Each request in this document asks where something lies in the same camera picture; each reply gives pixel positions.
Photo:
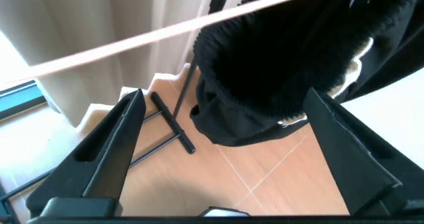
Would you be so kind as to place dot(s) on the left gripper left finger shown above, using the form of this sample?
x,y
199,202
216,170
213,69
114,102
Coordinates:
x,y
107,171

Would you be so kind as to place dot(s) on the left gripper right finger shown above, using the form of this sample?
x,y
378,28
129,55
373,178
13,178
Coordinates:
x,y
348,171

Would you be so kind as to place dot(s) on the pink clothes hanger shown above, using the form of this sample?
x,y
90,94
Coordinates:
x,y
132,43

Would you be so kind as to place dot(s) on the black shorts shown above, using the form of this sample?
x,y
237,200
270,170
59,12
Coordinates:
x,y
265,61

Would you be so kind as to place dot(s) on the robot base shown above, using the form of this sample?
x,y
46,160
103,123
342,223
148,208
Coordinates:
x,y
225,212

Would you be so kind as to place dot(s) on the black clothes rack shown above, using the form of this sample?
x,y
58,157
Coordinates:
x,y
174,124

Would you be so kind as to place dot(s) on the window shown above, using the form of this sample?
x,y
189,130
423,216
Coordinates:
x,y
20,98

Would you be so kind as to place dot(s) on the beige curtain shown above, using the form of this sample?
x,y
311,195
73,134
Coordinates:
x,y
83,18

